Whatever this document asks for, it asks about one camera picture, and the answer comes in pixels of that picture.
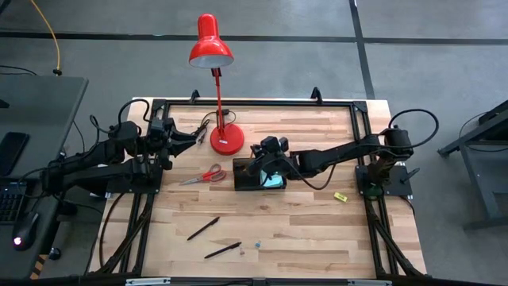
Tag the white paper label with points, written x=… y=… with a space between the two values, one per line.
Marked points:
x=103 y=194

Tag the yellow eraser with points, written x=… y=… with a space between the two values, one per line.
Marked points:
x=341 y=197

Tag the black keyboard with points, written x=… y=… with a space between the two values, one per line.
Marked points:
x=10 y=202

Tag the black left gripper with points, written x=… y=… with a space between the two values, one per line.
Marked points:
x=162 y=143

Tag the black smartphone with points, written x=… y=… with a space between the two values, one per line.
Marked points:
x=12 y=153

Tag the silver table edge bracket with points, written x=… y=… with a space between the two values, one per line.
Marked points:
x=147 y=282
x=369 y=283

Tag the black pen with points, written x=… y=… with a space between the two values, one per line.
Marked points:
x=222 y=250
x=203 y=228

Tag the black metal stand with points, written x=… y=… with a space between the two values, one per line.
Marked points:
x=482 y=182

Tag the teal sticky note pad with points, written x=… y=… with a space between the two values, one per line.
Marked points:
x=274 y=182

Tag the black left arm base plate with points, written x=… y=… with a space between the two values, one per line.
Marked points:
x=131 y=187

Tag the black aluminium table frame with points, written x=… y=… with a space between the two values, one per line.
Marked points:
x=258 y=103

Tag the black round caster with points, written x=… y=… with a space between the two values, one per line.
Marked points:
x=55 y=253

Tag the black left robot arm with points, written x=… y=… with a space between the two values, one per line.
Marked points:
x=99 y=167

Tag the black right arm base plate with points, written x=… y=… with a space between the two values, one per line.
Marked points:
x=399 y=180

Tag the black computer mouse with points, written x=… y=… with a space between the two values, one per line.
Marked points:
x=25 y=230

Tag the red desk lamp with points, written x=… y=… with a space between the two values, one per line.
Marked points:
x=210 y=39

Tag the dark grey desk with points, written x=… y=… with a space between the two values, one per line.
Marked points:
x=39 y=103

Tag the black mesh desk organizer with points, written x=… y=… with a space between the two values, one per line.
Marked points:
x=242 y=182

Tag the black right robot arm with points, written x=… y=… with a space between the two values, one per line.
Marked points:
x=337 y=153

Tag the black frame clamp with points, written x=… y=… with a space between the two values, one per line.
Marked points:
x=194 y=96
x=316 y=95

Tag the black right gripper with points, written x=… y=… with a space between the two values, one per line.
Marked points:
x=275 y=159

